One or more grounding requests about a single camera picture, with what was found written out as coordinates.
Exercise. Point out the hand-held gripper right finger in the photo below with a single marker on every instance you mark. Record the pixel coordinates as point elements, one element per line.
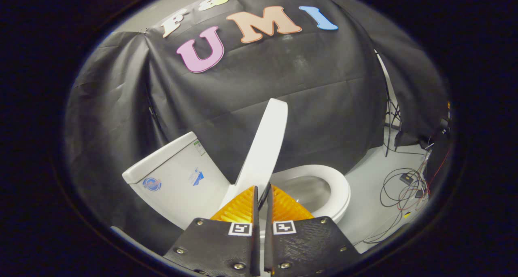
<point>307,244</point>

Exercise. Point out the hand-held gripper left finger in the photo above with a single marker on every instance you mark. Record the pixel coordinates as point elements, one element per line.
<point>218,244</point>

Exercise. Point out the white toilet lid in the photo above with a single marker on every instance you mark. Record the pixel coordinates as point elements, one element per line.
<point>263,147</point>

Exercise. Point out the white toilet seat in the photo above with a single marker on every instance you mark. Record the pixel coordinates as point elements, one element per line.
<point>339,188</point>

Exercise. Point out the white toilet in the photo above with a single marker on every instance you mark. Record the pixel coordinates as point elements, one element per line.
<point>178,176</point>

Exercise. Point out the small black adapter box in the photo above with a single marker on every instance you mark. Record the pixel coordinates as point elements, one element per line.
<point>406,178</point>

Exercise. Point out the black tripod light stand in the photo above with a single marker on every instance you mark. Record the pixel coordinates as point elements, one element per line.
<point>389,123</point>

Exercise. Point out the black backdrop cloth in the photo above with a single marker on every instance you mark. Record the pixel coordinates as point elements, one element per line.
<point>263,87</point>

